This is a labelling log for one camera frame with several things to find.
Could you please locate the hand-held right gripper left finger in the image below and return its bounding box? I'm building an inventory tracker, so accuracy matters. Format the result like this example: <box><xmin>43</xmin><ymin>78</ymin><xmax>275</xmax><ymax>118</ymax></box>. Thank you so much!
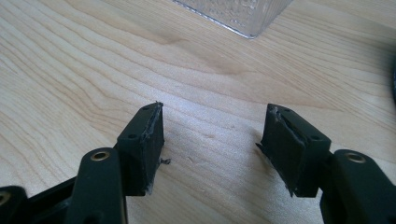
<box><xmin>114</xmin><ymin>101</ymin><xmax>165</xmax><ymax>198</ymax></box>

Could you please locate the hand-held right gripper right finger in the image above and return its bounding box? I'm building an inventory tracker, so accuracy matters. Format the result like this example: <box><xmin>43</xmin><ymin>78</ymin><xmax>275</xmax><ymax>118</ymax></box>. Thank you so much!
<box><xmin>255</xmin><ymin>103</ymin><xmax>332</xmax><ymax>198</ymax></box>

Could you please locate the clear plastic container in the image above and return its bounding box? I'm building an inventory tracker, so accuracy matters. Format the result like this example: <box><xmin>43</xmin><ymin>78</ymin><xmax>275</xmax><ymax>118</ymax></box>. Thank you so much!
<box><xmin>172</xmin><ymin>0</ymin><xmax>294</xmax><ymax>40</ymax></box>

